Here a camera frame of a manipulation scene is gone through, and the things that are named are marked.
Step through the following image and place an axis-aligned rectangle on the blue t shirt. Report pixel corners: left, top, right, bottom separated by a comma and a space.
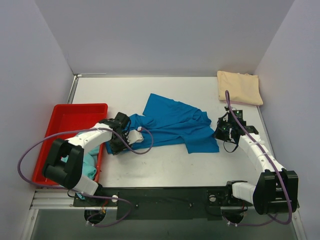
104, 93, 220, 155

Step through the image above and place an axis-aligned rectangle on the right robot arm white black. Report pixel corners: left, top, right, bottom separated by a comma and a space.
213, 107, 299, 215

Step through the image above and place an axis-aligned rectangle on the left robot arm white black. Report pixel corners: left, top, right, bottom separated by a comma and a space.
42, 112, 131, 206

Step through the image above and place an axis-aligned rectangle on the folded pink t shirt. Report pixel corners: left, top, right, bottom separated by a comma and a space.
221, 100, 259, 106

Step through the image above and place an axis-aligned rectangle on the teal t shirt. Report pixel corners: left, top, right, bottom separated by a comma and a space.
63, 131, 101, 197

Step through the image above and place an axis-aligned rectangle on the folded beige t shirt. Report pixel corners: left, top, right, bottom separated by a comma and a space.
217, 70, 264, 106

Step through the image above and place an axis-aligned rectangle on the red plastic bin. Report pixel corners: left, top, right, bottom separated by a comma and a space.
32, 103, 108, 186

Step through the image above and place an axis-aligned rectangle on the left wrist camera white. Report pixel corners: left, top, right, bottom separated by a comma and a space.
126, 129, 144, 145

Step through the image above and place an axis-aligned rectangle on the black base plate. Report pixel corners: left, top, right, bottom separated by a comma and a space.
73, 186, 252, 221

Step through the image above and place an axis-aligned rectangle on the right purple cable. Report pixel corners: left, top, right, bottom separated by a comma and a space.
223, 90, 293, 227

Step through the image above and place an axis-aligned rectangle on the aluminium rail frame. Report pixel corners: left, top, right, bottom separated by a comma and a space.
30, 189, 75, 210

